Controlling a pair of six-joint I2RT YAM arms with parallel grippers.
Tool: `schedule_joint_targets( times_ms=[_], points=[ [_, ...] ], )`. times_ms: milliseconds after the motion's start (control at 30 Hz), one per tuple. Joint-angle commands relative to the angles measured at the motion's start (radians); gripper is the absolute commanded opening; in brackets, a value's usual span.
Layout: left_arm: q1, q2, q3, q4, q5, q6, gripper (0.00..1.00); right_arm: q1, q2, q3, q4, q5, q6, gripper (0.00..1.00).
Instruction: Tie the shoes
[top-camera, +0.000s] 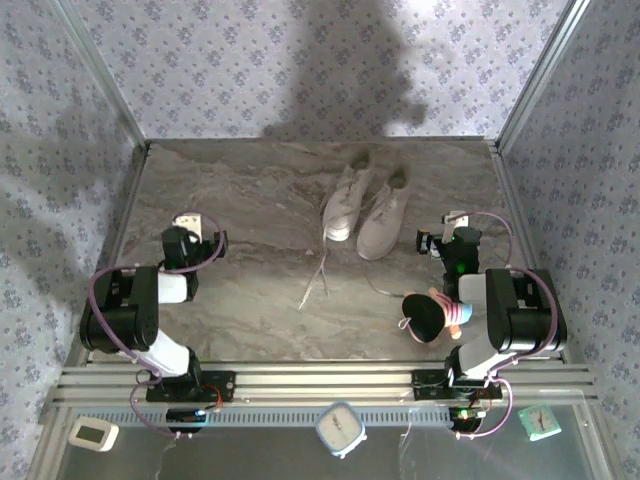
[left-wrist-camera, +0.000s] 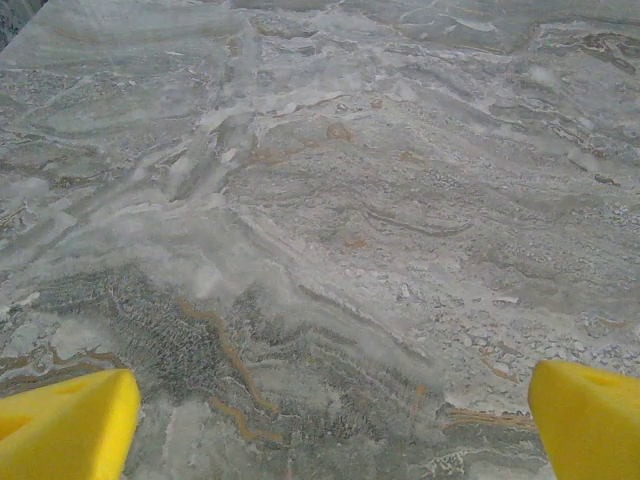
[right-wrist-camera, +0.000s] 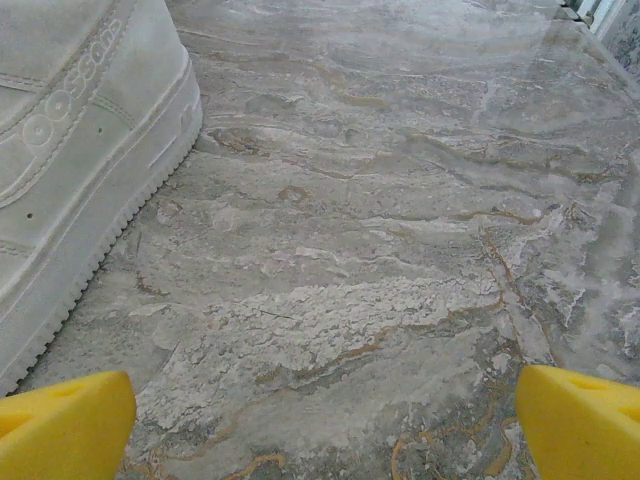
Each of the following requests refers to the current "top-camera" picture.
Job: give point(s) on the white lace-up sneaker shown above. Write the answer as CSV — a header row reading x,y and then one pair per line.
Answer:
x,y
380,225
345,200

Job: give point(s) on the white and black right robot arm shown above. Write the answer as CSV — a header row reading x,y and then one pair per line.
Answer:
x,y
520,320

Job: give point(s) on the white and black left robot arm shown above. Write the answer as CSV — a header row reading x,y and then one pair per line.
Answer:
x,y
175,357

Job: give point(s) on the black-haired plush doll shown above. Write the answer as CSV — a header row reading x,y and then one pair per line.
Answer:
x,y
425,315

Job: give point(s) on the black left controller board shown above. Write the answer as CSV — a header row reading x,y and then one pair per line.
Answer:
x,y
185,415

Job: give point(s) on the black controller board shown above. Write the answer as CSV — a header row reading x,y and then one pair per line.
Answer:
x,y
467,415
185,415

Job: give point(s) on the black right controller board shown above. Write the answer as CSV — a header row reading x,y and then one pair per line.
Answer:
x,y
467,415

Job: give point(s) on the green alarm clock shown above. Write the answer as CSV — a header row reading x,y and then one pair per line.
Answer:
x,y
539,422

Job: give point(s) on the blue and white square clock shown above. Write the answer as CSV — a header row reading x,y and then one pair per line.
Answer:
x,y
341,430

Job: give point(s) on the white digital timer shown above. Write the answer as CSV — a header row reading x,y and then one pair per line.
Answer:
x,y
92,434

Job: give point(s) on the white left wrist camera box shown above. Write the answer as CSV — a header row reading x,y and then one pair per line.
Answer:
x,y
192,222

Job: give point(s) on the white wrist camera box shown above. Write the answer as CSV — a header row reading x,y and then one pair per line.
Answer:
x,y
192,222
456,218

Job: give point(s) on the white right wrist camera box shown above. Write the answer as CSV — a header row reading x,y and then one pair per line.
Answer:
x,y
456,218

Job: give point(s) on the aluminium side frame rail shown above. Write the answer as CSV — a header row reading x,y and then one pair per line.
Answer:
x,y
111,240
515,200

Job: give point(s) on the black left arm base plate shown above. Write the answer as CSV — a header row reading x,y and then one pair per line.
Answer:
x,y
225,385

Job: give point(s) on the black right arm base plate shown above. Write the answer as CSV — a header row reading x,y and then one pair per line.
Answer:
x,y
425,385

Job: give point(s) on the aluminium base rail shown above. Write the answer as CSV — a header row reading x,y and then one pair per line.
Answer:
x,y
325,382

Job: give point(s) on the aluminium frame post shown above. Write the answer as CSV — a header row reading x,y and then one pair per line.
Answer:
x,y
538,75
111,85

